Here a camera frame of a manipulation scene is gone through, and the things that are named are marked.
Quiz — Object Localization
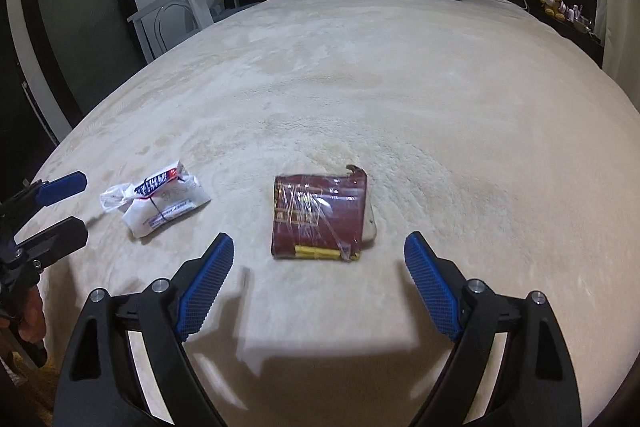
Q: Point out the maroon tissue pack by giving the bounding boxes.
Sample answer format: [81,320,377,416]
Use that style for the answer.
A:
[271,165,378,262]

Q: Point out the black nightstand with small items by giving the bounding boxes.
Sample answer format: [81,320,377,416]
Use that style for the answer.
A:
[533,8,604,67]

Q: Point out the beige plush bed blanket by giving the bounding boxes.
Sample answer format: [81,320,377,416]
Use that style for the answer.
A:
[30,0,639,426]

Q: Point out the bare left hand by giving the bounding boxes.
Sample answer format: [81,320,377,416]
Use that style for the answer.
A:
[18,286,47,343]

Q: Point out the cream curtain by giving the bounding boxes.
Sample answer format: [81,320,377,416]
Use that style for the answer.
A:
[602,0,640,107]

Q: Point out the white printed snack wrapper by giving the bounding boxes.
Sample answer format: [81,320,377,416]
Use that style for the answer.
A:
[100,160,210,239]

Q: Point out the brown teddy bear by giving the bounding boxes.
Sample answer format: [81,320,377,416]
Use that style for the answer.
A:
[539,0,566,22]

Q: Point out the dark glass door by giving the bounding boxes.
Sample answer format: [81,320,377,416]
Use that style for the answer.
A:
[37,0,144,122]

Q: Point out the white metal chair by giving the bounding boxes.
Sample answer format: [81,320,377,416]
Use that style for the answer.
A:
[153,0,241,49]

